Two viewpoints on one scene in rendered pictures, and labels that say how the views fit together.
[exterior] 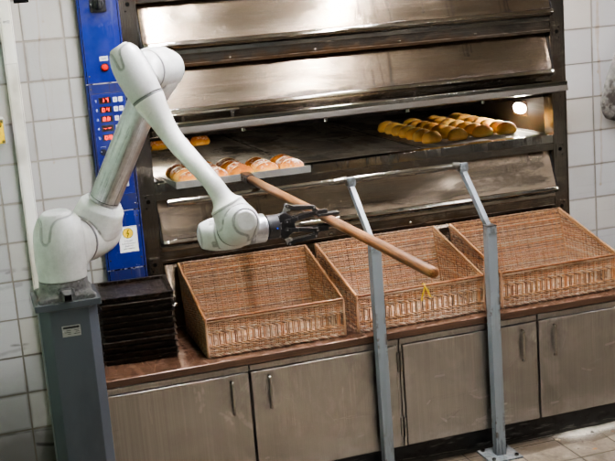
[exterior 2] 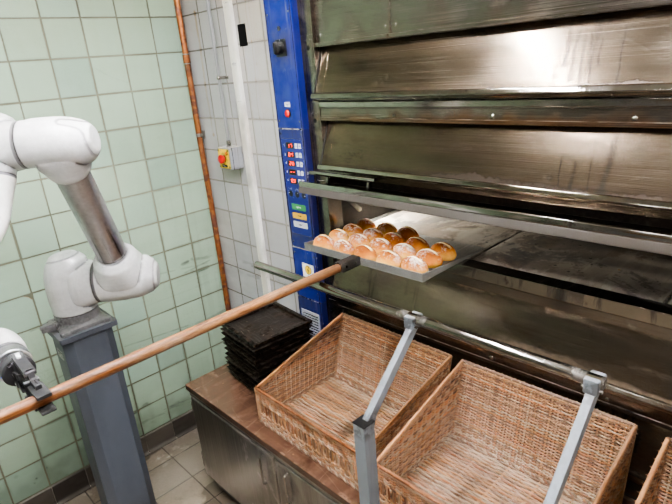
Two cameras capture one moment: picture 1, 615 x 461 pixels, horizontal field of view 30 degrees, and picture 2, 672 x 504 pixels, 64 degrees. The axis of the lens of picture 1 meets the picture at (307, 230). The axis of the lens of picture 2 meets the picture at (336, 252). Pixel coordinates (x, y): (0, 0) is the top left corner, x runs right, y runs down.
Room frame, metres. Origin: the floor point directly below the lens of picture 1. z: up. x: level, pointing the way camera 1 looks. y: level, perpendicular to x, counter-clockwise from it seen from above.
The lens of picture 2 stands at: (3.67, -1.27, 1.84)
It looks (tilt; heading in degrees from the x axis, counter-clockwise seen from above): 20 degrees down; 65
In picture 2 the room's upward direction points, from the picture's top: 5 degrees counter-clockwise
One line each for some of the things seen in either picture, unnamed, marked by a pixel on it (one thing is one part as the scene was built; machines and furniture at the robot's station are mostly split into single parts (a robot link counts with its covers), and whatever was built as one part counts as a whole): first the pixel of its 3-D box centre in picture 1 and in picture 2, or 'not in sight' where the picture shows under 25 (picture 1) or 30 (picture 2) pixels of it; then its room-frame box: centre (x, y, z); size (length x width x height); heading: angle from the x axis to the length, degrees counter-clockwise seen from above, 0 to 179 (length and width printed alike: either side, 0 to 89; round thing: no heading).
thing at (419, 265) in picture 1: (322, 216); (71, 385); (3.56, -0.05, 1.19); 1.71 x 0.03 x 0.03; 17
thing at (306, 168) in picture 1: (232, 171); (391, 245); (4.63, 0.28, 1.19); 0.55 x 0.36 x 0.03; 107
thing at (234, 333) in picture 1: (259, 297); (351, 389); (4.38, 0.21, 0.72); 0.56 x 0.49 x 0.28; 106
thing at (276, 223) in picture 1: (280, 225); (21, 373); (3.45, 0.08, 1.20); 0.09 x 0.07 x 0.08; 108
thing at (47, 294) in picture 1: (64, 287); (72, 317); (3.54, 0.78, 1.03); 0.22 x 0.18 x 0.06; 16
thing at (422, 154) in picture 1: (362, 161); (550, 287); (4.83, -0.26, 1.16); 1.80 x 0.06 x 0.04; 107
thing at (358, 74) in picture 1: (358, 72); (553, 160); (4.81, -0.26, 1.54); 1.79 x 0.11 x 0.19; 107
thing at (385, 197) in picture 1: (366, 195); (544, 333); (4.81, -0.26, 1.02); 1.79 x 0.11 x 0.19; 107
